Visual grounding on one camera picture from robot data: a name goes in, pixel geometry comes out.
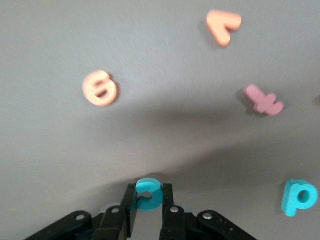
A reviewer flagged pink letter t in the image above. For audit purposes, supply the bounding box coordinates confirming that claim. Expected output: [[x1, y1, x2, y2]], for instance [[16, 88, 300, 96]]
[[243, 83, 285, 116]]

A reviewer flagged teal letter p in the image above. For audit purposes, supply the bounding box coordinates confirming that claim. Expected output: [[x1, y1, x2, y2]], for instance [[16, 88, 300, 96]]
[[280, 178, 319, 218]]

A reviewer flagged teal letter c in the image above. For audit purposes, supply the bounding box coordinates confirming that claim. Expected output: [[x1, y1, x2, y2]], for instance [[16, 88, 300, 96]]
[[134, 177, 162, 212]]

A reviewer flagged orange letter v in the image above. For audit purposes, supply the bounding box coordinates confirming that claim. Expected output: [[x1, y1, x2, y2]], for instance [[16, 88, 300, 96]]
[[205, 9, 243, 48]]

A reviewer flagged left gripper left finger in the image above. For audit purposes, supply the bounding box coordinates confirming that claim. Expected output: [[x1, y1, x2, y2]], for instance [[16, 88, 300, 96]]
[[23, 183, 139, 240]]

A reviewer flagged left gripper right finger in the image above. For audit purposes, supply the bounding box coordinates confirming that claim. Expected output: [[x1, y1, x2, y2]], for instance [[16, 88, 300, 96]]
[[159, 183, 258, 240]]

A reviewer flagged orange letter e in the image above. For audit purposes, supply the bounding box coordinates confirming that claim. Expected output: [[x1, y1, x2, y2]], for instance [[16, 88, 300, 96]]
[[81, 69, 119, 108]]

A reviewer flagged brown table cover sheet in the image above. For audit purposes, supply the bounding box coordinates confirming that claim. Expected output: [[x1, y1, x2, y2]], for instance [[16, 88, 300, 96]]
[[0, 0, 320, 240]]

